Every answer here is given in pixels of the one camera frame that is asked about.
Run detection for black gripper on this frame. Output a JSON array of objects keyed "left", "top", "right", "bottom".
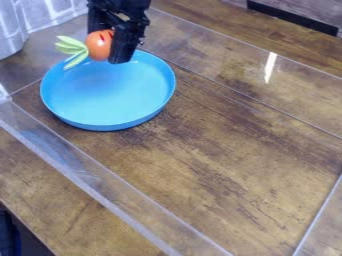
[{"left": 87, "top": 0, "right": 151, "bottom": 64}]

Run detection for orange toy carrot green leaves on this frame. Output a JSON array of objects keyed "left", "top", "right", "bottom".
[{"left": 55, "top": 29, "right": 115, "bottom": 70}]

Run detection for blue round plastic tray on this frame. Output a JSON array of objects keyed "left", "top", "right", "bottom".
[{"left": 40, "top": 50, "right": 176, "bottom": 131}]

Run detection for white grey patterned curtain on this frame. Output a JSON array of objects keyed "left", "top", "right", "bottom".
[{"left": 0, "top": 0, "right": 87, "bottom": 60}]

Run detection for dark baseboard strip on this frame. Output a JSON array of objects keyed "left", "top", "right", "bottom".
[{"left": 247, "top": 0, "right": 338, "bottom": 37}]

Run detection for clear acrylic enclosure panel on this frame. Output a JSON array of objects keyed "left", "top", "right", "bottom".
[{"left": 0, "top": 96, "right": 232, "bottom": 256}]

